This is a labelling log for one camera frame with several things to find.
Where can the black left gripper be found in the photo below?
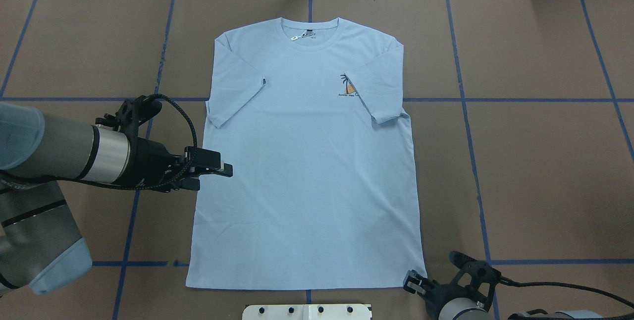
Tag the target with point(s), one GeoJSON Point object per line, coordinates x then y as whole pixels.
{"type": "Point", "coordinates": [150, 161]}

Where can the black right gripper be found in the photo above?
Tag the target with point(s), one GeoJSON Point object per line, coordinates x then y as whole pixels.
{"type": "Point", "coordinates": [442, 293]}

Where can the light blue t-shirt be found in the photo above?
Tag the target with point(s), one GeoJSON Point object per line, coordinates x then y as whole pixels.
{"type": "Point", "coordinates": [324, 188]}

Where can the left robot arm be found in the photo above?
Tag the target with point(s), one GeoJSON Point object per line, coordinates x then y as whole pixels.
{"type": "Point", "coordinates": [41, 245]}

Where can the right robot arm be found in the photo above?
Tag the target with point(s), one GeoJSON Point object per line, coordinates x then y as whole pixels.
{"type": "Point", "coordinates": [463, 309]}

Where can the white hang tag fastener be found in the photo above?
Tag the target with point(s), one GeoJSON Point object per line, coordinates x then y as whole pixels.
{"type": "Point", "coordinates": [306, 35]}

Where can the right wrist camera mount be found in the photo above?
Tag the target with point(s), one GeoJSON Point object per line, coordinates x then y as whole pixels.
{"type": "Point", "coordinates": [484, 279]}

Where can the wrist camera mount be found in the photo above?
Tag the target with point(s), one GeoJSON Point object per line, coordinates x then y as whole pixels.
{"type": "Point", "coordinates": [131, 115]}
{"type": "Point", "coordinates": [484, 279]}

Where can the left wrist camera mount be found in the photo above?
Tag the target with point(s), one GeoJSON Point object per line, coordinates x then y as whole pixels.
{"type": "Point", "coordinates": [131, 115]}

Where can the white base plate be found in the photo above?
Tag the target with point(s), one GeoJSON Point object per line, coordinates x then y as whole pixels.
{"type": "Point", "coordinates": [308, 312]}

